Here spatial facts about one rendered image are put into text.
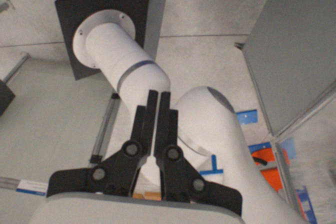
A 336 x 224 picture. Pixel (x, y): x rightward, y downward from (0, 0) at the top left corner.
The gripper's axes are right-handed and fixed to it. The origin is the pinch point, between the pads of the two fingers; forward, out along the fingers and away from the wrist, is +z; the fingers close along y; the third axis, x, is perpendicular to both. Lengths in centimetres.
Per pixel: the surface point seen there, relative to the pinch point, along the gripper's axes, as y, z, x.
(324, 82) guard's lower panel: 71, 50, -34
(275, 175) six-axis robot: 206, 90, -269
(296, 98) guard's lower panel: 70, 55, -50
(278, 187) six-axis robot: 206, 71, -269
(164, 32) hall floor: -1, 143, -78
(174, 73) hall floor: 14, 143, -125
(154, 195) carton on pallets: 30, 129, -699
